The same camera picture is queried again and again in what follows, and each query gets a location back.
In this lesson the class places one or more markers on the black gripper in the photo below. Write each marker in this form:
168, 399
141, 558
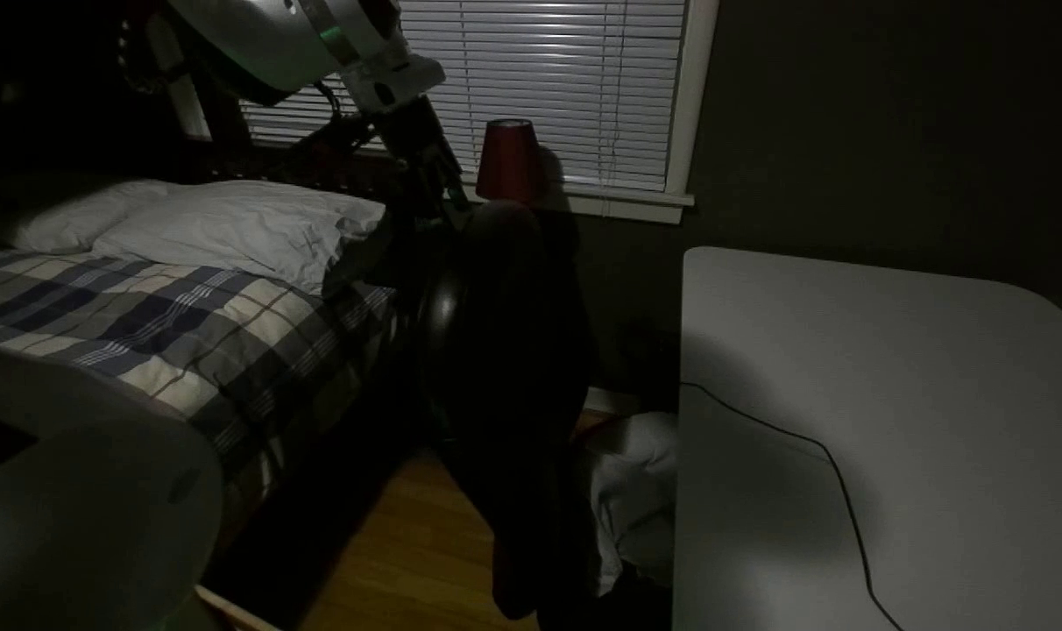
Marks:
417, 140

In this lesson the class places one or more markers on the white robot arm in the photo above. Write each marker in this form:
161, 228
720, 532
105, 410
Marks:
353, 51

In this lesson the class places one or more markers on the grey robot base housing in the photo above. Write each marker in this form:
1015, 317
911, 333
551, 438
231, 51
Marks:
105, 507

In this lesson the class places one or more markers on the red lamp shade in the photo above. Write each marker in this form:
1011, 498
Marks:
508, 162

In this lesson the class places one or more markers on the white pillow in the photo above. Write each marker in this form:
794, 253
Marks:
270, 228
78, 221

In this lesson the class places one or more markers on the white window blinds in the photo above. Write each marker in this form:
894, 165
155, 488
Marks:
596, 77

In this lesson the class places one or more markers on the plaid bed blanket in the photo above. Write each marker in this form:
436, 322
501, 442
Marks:
251, 363

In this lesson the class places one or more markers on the white crumpled cloth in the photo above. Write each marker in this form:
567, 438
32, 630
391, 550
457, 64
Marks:
631, 495

